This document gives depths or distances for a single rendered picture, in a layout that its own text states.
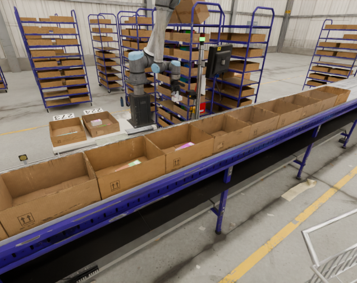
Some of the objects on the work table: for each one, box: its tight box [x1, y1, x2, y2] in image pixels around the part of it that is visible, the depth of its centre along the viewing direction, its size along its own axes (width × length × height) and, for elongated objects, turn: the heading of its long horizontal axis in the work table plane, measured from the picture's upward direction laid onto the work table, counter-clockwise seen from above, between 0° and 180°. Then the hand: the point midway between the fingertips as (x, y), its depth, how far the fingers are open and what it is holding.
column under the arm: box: [126, 92, 157, 129], centre depth 225 cm, size 26×26×33 cm
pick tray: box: [49, 117, 87, 148], centre depth 199 cm, size 28×38×10 cm
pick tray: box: [81, 111, 120, 138], centre depth 216 cm, size 28×38×10 cm
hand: (177, 97), depth 217 cm, fingers closed on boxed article, 6 cm apart
